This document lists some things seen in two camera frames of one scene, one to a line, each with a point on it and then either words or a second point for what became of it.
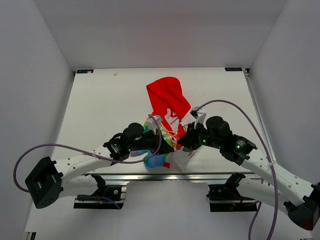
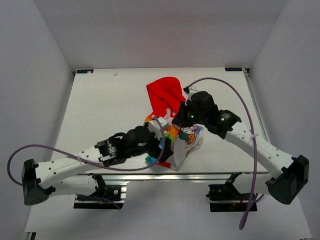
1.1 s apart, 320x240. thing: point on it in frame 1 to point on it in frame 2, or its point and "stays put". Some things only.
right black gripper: x=189 y=138 to x=180 y=120
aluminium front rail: x=114 y=186 stays put
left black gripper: x=155 y=139 stays put
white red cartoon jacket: x=170 y=106 stays put
